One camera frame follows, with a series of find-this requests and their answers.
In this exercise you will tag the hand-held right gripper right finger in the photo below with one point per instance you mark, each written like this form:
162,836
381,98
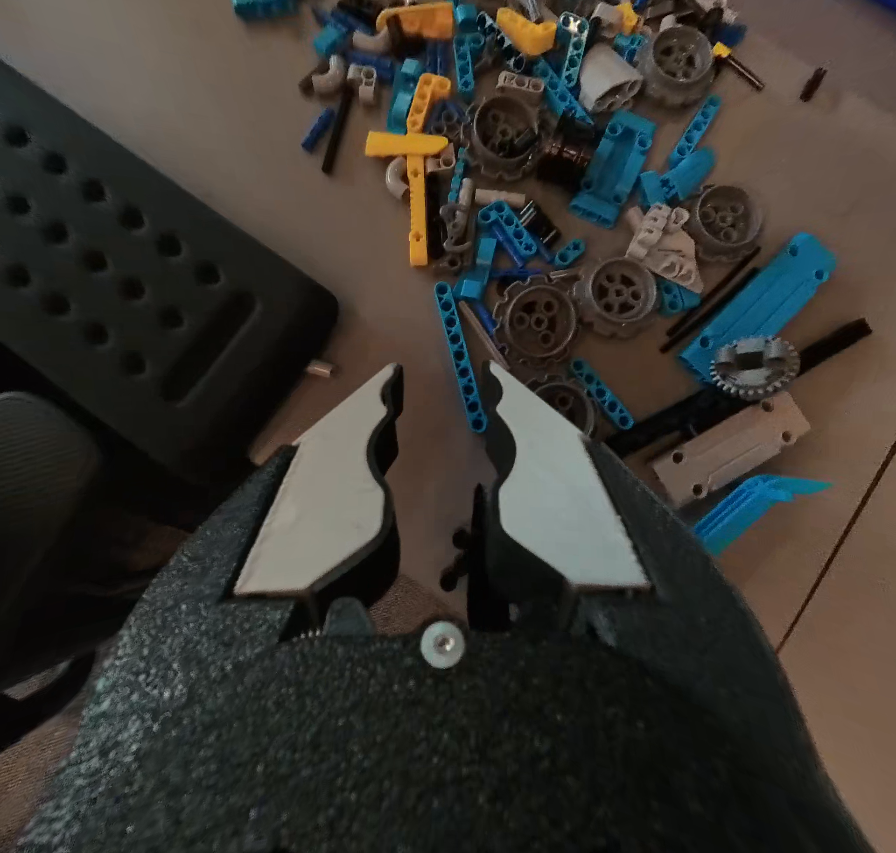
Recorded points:
567,510

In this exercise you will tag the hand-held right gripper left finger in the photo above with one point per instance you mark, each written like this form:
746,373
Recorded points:
315,510

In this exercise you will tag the dark perforated chair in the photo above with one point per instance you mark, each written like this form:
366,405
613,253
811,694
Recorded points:
140,272

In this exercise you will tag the pile of small brick pieces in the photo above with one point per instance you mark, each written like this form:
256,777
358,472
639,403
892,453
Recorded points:
560,167

